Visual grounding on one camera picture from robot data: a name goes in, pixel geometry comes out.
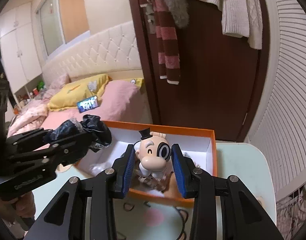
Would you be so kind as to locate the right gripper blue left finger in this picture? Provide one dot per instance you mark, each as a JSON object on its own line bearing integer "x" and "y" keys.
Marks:
{"x": 124, "y": 170}

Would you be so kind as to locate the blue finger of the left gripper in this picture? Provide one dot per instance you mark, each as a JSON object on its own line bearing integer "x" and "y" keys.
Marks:
{"x": 65, "y": 151}
{"x": 30, "y": 140}

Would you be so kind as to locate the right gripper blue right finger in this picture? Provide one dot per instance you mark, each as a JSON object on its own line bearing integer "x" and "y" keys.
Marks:
{"x": 183, "y": 167}

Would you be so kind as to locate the cartoon old man figurine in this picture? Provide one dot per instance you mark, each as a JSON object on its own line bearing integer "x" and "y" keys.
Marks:
{"x": 153, "y": 154}

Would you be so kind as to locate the brown patterned small box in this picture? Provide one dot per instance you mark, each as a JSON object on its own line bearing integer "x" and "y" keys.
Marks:
{"x": 159, "y": 184}

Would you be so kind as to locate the brown plush with blue patch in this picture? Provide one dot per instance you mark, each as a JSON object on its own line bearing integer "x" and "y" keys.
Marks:
{"x": 171, "y": 191}

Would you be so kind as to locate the person's left hand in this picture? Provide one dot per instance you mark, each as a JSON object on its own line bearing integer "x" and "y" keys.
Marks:
{"x": 23, "y": 206}

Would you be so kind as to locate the pink floral quilt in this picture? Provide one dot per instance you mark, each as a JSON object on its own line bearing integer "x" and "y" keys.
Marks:
{"x": 36, "y": 111}

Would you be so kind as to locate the orange cardboard box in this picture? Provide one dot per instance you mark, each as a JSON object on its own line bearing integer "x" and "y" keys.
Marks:
{"x": 197, "y": 144}

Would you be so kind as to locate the yellow pillow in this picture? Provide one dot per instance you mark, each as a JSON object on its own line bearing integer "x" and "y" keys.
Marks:
{"x": 74, "y": 92}

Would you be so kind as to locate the dark brown wooden door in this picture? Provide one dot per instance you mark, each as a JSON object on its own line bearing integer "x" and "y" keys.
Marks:
{"x": 222, "y": 78}

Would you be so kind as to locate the cream tufted headboard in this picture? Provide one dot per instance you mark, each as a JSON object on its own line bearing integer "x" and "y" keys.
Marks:
{"x": 111, "y": 50}

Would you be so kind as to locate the white louvered cabinet door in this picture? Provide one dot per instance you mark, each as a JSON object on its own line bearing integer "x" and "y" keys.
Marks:
{"x": 279, "y": 126}

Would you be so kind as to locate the white wardrobe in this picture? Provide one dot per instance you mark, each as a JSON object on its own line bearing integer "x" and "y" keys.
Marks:
{"x": 18, "y": 50}

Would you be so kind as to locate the window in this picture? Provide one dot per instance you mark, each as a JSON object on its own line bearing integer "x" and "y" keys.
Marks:
{"x": 61, "y": 24}

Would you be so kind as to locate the maroon pink striped scarf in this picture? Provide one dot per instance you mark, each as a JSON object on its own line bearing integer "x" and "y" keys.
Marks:
{"x": 167, "y": 45}

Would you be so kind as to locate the white knitted sweater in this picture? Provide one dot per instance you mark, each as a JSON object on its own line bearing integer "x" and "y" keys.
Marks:
{"x": 241, "y": 18}

